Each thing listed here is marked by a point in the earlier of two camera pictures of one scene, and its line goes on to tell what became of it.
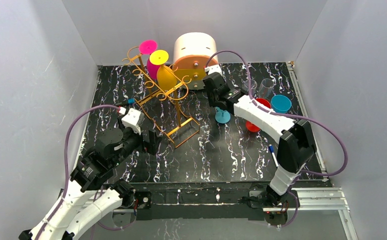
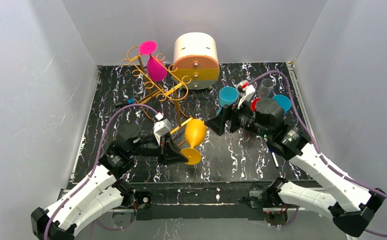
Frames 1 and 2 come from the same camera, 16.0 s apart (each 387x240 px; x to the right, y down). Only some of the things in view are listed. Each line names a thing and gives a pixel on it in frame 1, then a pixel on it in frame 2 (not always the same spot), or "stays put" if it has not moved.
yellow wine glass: x=166 y=77 -> x=195 y=132
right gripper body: x=210 y=81 -> x=229 y=120
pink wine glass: x=149 y=47 stays put
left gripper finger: x=153 y=138 -> x=173 y=147
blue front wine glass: x=280 y=104 stays put
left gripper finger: x=152 y=148 -> x=175 y=156
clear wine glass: x=266 y=88 stays put
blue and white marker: x=271 y=149 stays put
